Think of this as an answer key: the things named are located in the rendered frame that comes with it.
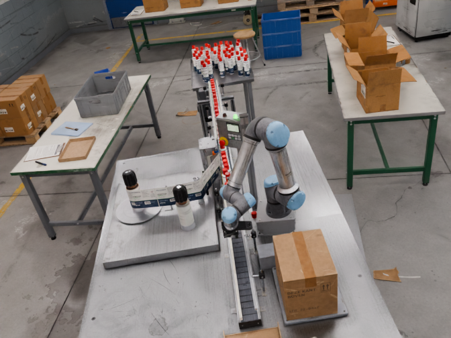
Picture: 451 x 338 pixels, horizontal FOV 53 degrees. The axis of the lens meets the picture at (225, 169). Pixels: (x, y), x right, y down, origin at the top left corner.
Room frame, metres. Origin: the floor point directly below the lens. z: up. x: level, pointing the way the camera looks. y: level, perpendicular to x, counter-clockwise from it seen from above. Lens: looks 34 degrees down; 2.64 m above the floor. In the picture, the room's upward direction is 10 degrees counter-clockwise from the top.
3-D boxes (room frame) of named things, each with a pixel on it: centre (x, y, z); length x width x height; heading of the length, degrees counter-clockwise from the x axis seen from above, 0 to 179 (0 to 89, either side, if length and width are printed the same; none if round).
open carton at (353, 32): (4.29, -1.53, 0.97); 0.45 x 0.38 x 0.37; 82
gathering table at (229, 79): (4.54, -0.12, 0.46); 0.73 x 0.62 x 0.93; 0
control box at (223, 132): (2.29, -0.09, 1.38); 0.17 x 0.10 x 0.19; 55
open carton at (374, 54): (3.83, -1.51, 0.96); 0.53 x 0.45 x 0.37; 81
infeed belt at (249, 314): (2.18, 0.00, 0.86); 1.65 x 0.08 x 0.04; 0
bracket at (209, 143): (2.61, 0.09, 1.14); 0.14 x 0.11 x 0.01; 0
